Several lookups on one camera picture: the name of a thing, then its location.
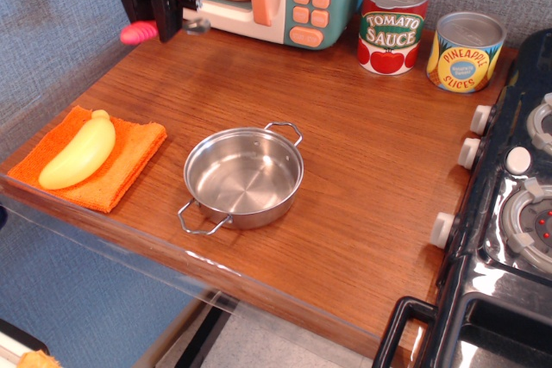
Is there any red handled metal spoon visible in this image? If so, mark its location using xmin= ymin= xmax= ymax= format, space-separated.
xmin=120 ymin=18 xmax=210 ymax=46

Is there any orange folded cloth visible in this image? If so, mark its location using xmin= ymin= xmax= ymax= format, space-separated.
xmin=7 ymin=106 xmax=167 ymax=213

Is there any yellow toy banana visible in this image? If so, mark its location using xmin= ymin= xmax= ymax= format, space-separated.
xmin=38 ymin=109 xmax=116 ymax=190

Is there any stainless steel pot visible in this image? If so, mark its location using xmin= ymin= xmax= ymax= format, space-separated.
xmin=178 ymin=122 xmax=304 ymax=235

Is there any tomato sauce can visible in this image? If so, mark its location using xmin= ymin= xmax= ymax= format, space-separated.
xmin=357 ymin=0 xmax=429 ymax=76

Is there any pineapple slices can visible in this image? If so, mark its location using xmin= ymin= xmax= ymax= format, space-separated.
xmin=426 ymin=11 xmax=506 ymax=94

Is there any white stove knob back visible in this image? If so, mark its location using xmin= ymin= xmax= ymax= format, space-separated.
xmin=470 ymin=105 xmax=492 ymax=135

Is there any white stove knob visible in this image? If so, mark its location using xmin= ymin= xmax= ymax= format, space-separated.
xmin=470 ymin=105 xmax=492 ymax=135
xmin=430 ymin=212 xmax=455 ymax=249
xmin=457 ymin=138 xmax=480 ymax=170

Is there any white stove knob middle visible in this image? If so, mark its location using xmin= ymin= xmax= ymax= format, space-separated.
xmin=457 ymin=138 xmax=480 ymax=170

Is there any white stove knob front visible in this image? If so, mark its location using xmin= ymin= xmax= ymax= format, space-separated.
xmin=430 ymin=212 xmax=455 ymax=249

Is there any orange object bottom corner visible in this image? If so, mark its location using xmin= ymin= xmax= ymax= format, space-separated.
xmin=16 ymin=350 xmax=61 ymax=368

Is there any black toy stove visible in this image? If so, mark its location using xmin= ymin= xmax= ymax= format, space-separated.
xmin=373 ymin=29 xmax=551 ymax=367

